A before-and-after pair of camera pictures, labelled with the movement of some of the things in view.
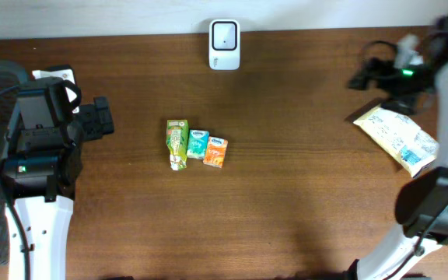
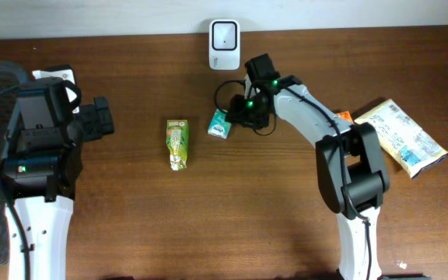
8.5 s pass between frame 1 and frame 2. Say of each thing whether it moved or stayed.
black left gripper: stayed
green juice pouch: stayed
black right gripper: moved
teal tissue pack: moved
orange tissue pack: moved
